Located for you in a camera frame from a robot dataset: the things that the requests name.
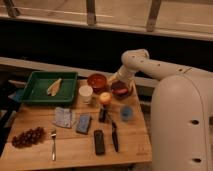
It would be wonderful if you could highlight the blue plastic cup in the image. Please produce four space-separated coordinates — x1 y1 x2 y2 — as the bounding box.
120 106 133 122

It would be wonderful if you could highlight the wooden table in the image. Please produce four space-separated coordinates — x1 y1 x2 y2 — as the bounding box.
0 78 155 171

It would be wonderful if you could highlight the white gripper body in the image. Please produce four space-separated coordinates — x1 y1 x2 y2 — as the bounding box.
108 71 133 89

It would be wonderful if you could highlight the silver fork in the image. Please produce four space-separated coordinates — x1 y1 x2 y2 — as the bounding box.
51 130 57 161

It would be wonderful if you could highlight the black handled knife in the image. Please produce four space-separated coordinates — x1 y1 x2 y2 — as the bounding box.
107 114 119 152

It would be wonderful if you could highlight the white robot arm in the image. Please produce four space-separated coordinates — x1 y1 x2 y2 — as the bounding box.
111 49 213 171

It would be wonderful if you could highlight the blue sponge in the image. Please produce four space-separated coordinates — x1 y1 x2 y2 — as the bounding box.
76 115 91 134

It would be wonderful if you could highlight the orange bowl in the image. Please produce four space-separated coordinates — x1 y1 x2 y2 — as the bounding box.
87 73 107 92

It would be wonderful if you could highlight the grey cloth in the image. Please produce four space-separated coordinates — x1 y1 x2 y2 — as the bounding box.
53 107 71 128

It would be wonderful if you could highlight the red pepper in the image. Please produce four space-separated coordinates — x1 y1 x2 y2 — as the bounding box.
115 88 128 95

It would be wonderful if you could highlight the bunch of red grapes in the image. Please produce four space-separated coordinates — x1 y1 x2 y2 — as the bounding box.
12 127 45 148

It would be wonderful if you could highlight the red yellow apple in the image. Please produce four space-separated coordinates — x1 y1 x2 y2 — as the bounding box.
99 92 112 105

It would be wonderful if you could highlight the small dark bottle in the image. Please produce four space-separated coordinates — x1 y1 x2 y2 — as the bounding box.
99 105 107 122

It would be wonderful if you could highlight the white paper cup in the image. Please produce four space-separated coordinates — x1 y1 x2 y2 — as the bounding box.
79 85 93 104

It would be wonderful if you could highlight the green plastic tray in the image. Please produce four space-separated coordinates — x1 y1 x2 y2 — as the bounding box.
21 71 78 106

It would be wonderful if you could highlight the black remote control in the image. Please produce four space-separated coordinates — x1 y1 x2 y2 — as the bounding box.
94 130 105 155

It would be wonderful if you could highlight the purple bowl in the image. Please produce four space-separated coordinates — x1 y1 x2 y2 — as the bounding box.
111 83 133 99

